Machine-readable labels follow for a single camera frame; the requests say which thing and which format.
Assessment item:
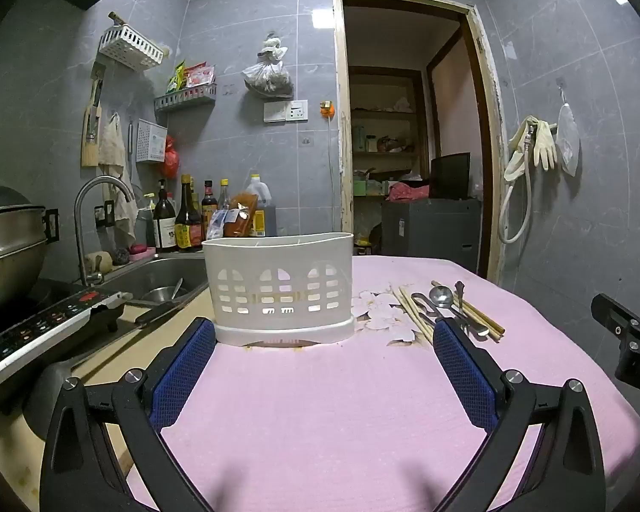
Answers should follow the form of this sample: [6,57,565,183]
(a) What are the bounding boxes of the white blue packet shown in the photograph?
[206,208,231,241]

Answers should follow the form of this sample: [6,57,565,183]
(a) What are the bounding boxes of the white hose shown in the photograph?
[498,146,535,245]

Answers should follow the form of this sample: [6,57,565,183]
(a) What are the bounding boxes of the pink floral cloth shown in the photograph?
[122,255,640,512]

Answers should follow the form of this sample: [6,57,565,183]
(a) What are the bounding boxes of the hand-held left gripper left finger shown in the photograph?
[40,317,217,512]

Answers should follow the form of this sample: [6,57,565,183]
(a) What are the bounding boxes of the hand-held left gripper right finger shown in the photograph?
[433,318,606,512]

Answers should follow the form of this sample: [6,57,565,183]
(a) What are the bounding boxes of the white wall basket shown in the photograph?
[98,25,165,72]

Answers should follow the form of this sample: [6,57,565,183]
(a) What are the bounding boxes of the steel faucet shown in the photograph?
[73,175,138,287]

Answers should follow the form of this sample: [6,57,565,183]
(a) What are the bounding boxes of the grey cabinet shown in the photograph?
[381,198,482,274]

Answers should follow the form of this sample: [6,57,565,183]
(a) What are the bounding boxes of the white power cable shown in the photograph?
[324,116,344,238]

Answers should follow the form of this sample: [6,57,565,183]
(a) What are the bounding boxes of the red plastic bag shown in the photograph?
[163,136,181,175]

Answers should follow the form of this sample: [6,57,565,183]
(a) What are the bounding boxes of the dark soy sauce bottle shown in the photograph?
[174,174,204,250]

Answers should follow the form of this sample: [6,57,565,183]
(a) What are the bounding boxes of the black induction cooker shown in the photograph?
[0,287,135,401]

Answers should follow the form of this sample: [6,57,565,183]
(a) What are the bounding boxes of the green seasoning packet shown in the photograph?
[166,60,186,93]

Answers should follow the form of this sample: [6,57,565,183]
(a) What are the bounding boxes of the red seasoning packet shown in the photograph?
[184,62,215,89]

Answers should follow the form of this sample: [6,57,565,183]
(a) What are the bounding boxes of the hanging clear bag dried goods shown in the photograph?
[242,32,294,100]

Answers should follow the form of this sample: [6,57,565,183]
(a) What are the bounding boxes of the cream rubber gloves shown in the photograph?
[503,115,559,183]

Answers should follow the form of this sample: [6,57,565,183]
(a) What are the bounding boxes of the plain steel spoon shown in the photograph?
[429,286,488,340]

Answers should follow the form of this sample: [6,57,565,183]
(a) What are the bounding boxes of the hanging clear plastic bag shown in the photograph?
[555,101,582,177]

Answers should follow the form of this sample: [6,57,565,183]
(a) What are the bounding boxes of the steel bowl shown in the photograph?
[140,277,191,304]

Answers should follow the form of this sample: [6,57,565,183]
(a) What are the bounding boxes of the black monitor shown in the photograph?
[430,152,471,200]

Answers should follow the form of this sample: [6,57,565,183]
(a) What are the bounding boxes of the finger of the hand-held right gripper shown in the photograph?
[591,292,640,340]

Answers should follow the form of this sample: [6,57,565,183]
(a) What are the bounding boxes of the white wall box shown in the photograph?
[135,118,168,164]

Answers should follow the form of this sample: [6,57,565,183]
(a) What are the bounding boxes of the steel spoon scalloped handle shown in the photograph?
[453,280,468,327]

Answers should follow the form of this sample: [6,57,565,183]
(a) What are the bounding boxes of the wooden chopstick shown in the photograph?
[401,286,437,334]
[460,300,502,340]
[396,289,432,343]
[431,280,506,333]

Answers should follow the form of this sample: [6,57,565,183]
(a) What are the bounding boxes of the grey wall shelf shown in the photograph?
[153,83,216,113]

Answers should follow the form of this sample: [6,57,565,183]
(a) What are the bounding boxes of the pale dish soap bottle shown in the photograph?
[137,192,157,249]

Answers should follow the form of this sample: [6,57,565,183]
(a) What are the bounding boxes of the wooden door frame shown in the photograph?
[332,0,509,285]

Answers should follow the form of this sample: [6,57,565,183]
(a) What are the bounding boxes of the wooden storage shelf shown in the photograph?
[349,65,426,199]

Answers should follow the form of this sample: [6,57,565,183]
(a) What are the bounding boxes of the black handle knife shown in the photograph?
[124,299,186,330]

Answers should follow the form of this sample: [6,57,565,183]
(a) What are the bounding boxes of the hanging beige cloth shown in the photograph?
[98,112,140,247]

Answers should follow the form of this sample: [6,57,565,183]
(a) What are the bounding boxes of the white wall socket panel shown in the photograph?
[262,99,309,124]

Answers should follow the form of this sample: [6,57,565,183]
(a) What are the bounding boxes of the crumpled pink cloth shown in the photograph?
[386,180,431,203]

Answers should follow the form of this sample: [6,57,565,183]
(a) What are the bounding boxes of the dark bottle white label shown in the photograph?
[153,178,178,253]

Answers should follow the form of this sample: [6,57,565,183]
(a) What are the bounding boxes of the steel sink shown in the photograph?
[93,253,210,314]

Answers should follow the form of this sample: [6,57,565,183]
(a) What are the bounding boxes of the steel pot with lid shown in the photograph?
[0,175,59,311]

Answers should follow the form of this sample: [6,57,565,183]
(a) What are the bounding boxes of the white plastic utensil holder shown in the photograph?
[201,231,355,346]

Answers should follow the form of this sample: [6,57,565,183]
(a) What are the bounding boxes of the large oil jug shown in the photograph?
[243,174,279,238]

